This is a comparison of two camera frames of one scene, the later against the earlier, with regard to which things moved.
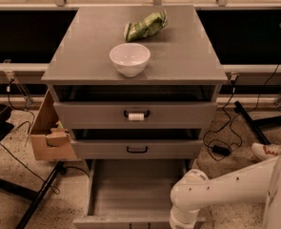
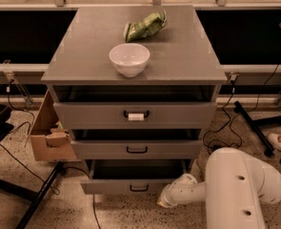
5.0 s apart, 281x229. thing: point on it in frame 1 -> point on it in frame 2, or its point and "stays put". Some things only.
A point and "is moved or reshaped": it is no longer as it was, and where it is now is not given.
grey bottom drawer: (130, 194) is moved or reshaped
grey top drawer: (135, 114) stays put
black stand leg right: (264, 121) stays put
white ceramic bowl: (130, 58) stays put
